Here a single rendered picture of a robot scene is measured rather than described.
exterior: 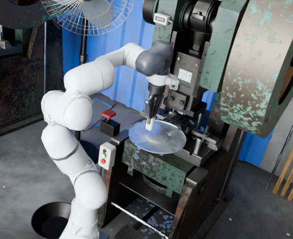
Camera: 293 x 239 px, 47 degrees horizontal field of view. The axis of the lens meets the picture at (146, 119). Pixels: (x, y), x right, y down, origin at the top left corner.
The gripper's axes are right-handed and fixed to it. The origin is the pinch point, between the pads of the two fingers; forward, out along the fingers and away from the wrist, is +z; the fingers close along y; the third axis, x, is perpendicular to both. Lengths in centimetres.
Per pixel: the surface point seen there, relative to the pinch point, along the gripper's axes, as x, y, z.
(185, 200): 24.3, -6.7, 36.5
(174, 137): 6.7, -15.3, 11.2
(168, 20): -12.1, -20.2, -42.0
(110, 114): -31.7, -10.8, 13.5
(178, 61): -6.0, -27.5, -22.6
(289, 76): 41, -60, -24
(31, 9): -132, -39, -16
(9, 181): -96, 9, 89
